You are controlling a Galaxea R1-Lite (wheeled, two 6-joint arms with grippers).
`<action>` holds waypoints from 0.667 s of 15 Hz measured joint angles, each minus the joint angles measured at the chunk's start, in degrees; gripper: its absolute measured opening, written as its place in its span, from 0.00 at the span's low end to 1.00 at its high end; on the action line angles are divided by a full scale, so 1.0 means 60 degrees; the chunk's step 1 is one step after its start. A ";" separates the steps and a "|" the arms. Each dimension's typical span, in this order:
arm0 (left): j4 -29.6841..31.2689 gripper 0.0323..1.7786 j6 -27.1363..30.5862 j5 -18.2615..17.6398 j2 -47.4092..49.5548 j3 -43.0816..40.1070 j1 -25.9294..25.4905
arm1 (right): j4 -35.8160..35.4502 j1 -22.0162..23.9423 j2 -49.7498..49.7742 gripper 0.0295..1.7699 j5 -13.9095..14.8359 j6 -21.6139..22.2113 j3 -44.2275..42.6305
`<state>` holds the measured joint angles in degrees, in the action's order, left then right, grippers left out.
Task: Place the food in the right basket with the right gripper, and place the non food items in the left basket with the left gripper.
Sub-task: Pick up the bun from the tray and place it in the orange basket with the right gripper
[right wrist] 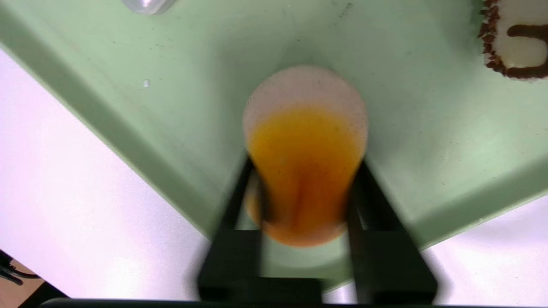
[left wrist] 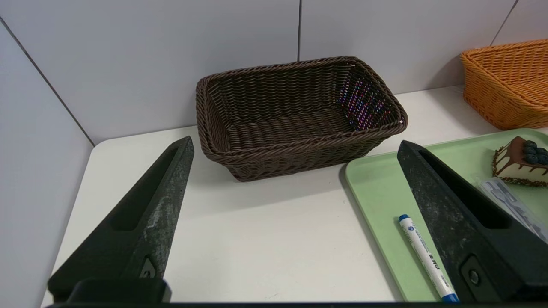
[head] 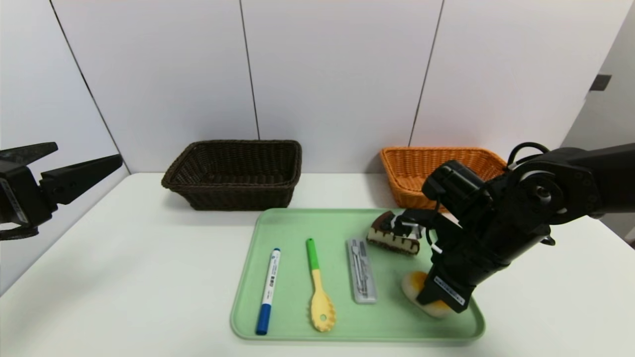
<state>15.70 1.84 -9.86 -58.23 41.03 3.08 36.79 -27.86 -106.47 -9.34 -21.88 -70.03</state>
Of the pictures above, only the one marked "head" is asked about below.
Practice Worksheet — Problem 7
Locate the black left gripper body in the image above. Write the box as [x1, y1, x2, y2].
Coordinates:
[0, 159, 52, 230]

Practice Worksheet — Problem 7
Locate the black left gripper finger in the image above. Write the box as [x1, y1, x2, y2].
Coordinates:
[39, 153, 124, 212]
[0, 141, 59, 167]

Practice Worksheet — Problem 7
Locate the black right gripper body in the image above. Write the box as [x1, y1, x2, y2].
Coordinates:
[424, 245, 510, 314]

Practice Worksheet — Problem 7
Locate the white and orange bun toy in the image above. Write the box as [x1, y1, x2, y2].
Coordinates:
[401, 271, 453, 318]

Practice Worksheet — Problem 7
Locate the chocolate cake slice toy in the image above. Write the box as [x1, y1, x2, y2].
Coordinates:
[366, 211, 421, 256]

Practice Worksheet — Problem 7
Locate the clear grey cutlery case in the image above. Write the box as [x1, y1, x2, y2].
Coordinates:
[346, 238, 378, 304]

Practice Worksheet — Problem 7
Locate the blue and white marker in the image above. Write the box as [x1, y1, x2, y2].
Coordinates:
[255, 248, 281, 335]

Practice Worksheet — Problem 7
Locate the orange wicker basket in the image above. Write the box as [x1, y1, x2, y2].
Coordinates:
[380, 146, 508, 211]

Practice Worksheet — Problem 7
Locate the dark brown wicker basket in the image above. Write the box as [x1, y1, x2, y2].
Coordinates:
[161, 139, 303, 211]

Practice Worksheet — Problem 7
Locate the light green plastic tray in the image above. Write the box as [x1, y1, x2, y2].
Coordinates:
[230, 208, 485, 343]

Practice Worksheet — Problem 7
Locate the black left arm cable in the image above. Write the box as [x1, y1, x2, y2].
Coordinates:
[0, 226, 39, 241]

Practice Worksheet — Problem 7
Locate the yellow spoon with green handle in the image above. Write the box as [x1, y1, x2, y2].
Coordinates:
[305, 238, 337, 332]

